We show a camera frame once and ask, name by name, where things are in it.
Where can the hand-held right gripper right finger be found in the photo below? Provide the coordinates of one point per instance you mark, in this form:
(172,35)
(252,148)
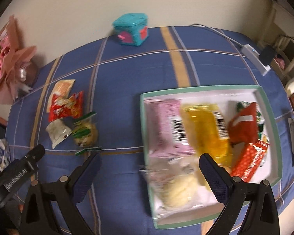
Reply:
(214,176)

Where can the green snack packet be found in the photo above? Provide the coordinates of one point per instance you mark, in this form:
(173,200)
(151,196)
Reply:
(261,127)

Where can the black power adapter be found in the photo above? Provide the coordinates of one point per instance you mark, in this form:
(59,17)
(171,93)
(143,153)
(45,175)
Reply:
(268,55)

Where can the dark red snack packet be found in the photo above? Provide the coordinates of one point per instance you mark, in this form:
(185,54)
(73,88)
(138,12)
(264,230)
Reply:
(245,124)

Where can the yellow snack packet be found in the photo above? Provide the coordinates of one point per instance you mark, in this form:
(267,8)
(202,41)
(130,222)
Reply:
(201,127)

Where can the orange-red snack packet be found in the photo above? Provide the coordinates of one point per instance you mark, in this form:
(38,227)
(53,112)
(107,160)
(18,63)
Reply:
(247,159)

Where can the blue plaid bed sheet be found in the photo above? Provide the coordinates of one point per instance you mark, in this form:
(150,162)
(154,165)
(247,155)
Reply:
(137,73)

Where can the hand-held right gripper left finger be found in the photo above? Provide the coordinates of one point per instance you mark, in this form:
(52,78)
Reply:
(87,176)

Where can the white power strip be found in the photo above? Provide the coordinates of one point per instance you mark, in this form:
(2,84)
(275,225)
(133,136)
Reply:
(256,58)

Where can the green white cookie packet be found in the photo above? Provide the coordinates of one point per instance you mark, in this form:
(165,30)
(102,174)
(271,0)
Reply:
(84,132)

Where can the white shelf unit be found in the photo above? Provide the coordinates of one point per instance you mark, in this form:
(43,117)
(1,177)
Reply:
(281,29)

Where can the small white snack packet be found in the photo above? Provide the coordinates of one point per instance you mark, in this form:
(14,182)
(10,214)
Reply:
(57,131)

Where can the teal box with pink hearts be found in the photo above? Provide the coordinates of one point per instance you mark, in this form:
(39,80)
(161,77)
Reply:
(131,30)

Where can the red white snack packet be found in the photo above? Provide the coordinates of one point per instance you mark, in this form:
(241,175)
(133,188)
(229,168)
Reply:
(66,107)

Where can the bun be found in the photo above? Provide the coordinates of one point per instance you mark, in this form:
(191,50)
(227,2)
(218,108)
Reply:
(176,188)

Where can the pale orange snack packet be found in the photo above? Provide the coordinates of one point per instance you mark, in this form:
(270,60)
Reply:
(63,87)

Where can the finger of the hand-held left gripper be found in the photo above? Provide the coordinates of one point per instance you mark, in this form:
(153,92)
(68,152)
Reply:
(34,153)

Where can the white blue wrapper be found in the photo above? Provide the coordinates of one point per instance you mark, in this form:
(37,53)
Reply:
(4,155)

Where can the white box with green rim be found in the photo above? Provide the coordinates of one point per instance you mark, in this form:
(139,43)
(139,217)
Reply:
(210,95)

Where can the pink snack packet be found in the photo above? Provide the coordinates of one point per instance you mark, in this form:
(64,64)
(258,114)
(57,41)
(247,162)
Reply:
(164,120)

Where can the pink paper flower bouquet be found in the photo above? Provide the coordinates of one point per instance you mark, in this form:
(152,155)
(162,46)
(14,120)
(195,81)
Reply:
(7,66)

